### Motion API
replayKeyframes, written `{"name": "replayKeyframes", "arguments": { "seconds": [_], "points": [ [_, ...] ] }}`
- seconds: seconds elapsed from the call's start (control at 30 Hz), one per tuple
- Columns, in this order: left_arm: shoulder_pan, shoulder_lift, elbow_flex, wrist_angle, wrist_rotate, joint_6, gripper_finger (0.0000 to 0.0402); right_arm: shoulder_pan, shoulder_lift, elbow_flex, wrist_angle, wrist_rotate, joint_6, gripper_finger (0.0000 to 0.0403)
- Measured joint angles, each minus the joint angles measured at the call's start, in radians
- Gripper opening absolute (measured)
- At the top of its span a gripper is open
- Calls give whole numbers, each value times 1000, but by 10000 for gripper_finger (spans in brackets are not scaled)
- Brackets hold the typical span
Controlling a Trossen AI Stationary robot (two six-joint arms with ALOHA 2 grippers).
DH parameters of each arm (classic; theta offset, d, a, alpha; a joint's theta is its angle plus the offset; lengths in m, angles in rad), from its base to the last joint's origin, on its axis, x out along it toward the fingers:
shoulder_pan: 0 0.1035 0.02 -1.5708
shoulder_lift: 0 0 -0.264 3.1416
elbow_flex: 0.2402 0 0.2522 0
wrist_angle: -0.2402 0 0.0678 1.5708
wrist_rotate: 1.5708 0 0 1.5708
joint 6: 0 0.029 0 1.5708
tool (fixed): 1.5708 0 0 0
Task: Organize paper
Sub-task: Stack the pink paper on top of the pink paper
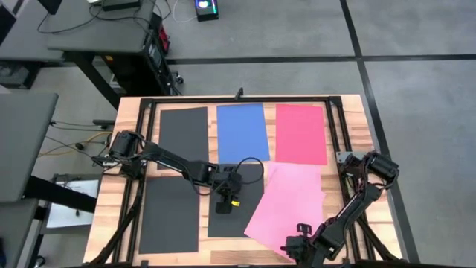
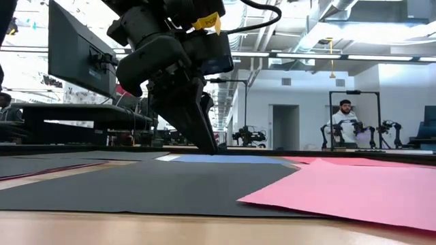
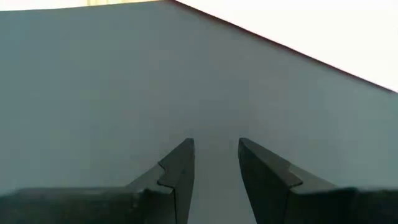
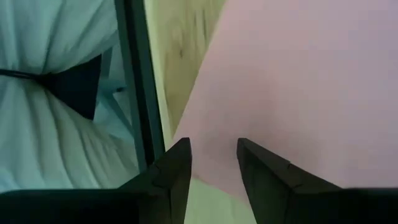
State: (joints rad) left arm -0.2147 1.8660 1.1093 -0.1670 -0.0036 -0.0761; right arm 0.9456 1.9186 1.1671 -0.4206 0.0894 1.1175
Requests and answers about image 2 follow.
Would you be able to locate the black computer monitor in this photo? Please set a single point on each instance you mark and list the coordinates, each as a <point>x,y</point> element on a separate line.
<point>75,51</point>

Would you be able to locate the grey door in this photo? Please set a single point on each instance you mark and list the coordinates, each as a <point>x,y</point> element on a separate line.
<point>286,127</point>

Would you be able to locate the black computer tower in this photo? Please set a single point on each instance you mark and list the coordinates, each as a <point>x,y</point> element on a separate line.
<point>141,107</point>

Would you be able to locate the grey wall vent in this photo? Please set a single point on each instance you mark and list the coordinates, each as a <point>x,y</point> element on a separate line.
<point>286,81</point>
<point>340,82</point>

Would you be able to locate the black background robot arms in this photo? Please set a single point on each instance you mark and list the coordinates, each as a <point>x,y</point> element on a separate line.
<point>173,136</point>
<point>248,135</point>

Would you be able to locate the yellow hanging ceiling pendant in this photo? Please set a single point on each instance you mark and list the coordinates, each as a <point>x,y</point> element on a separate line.
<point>332,75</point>

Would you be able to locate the light background work table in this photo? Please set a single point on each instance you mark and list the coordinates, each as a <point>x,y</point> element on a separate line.
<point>408,150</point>

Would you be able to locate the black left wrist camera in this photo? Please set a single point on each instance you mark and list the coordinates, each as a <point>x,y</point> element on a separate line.
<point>214,51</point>

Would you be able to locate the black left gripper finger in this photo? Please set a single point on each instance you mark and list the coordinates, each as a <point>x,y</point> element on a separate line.
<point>209,105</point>
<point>184,105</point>

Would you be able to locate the black background robot arm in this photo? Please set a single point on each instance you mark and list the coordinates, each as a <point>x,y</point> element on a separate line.
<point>337,131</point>
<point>386,126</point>

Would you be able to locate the small black frame mount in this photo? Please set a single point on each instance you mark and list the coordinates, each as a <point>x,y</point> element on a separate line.
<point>223,145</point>

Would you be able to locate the black background gantry frame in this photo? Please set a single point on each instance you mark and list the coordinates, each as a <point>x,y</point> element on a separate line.
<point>228,80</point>
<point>354,92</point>

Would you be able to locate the long ceiling light panel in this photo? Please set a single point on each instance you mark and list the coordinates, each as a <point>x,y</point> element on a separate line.
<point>252,54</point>
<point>306,55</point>
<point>378,58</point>
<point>427,59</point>

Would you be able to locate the black hanging ceiling device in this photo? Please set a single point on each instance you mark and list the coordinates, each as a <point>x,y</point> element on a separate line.
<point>13,29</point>

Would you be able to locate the blue paper sheet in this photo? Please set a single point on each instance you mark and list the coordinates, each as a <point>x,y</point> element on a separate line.
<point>231,159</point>

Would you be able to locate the black table frame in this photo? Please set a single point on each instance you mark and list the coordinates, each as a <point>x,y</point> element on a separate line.
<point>391,154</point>

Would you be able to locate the standing desk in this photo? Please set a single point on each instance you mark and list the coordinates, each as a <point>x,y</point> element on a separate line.
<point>85,110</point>

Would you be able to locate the pink paper sheet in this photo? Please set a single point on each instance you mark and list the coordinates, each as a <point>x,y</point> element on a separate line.
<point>357,194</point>

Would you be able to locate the blue chair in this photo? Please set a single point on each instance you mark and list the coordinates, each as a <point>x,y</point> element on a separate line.
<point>427,129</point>

